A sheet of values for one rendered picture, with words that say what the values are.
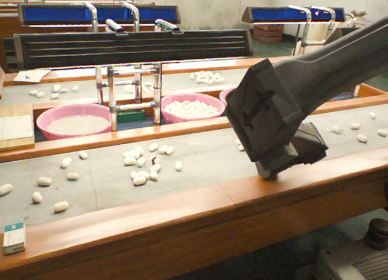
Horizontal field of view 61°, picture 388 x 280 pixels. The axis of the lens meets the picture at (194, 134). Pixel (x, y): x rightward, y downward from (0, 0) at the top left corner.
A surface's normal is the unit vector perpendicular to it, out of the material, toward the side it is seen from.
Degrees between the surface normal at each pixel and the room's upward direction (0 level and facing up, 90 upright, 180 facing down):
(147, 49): 58
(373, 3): 90
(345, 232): 0
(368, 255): 0
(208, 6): 90
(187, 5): 90
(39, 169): 0
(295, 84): 48
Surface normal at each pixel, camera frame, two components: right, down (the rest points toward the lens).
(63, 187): 0.06, -0.89
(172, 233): 0.41, 0.44
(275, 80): -0.14, -0.27
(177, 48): 0.38, -0.11
